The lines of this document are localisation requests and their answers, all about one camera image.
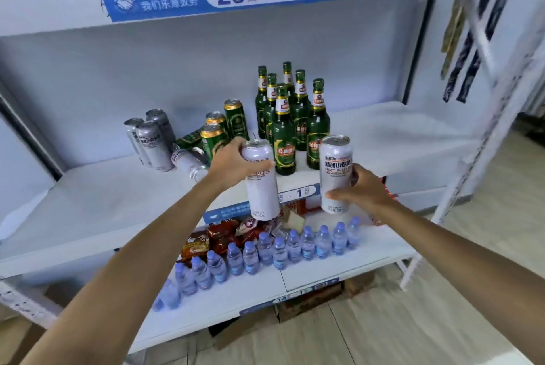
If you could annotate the person's left hand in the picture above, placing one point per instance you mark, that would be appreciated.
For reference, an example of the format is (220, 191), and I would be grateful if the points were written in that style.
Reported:
(228, 164)

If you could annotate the person's right hand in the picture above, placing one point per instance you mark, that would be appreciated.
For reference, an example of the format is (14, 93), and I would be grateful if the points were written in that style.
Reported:
(368, 192)

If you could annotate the person's right thumb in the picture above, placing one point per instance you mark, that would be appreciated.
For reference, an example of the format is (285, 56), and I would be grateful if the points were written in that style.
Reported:
(338, 195)

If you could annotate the person's left thumb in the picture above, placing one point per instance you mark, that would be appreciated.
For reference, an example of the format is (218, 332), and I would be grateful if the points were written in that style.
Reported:
(259, 167)

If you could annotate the silver beer can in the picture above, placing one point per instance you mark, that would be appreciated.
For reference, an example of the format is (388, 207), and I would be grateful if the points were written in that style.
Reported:
(155, 147)
(263, 194)
(164, 124)
(335, 164)
(187, 160)
(199, 174)
(133, 139)

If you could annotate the person's right forearm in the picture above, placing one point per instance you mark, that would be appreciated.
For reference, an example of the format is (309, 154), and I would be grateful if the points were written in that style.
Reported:
(460, 266)

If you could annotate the person's left forearm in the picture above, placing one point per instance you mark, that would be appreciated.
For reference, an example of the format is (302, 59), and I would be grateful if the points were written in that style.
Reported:
(127, 275)

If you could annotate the cluster of green beer bottles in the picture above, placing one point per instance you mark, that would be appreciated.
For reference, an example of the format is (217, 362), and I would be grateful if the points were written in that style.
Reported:
(284, 139)

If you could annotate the small blue shelf label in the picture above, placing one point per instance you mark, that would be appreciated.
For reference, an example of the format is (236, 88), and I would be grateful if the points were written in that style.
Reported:
(298, 193)
(293, 294)

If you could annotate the green gold-top beer can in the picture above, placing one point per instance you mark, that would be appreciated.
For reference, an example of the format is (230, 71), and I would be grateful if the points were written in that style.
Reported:
(188, 139)
(213, 143)
(216, 118)
(236, 119)

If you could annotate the pile of red snack packets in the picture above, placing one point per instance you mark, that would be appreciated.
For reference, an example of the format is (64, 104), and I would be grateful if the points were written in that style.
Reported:
(221, 234)

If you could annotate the row of small water bottles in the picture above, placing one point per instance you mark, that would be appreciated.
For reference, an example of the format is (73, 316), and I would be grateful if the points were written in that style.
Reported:
(264, 249)

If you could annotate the brown cardboard box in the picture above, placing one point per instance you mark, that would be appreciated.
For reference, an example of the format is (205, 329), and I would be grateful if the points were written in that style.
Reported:
(306, 301)

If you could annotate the white metal shelf unit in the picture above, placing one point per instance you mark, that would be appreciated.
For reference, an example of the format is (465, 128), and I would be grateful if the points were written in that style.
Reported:
(106, 207)

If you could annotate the hanging black packet strip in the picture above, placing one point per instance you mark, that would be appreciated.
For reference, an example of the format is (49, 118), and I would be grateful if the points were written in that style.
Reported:
(481, 58)
(466, 53)

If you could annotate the hanging gold packet strip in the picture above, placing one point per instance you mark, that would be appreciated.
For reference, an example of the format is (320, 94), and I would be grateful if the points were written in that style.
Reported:
(453, 24)

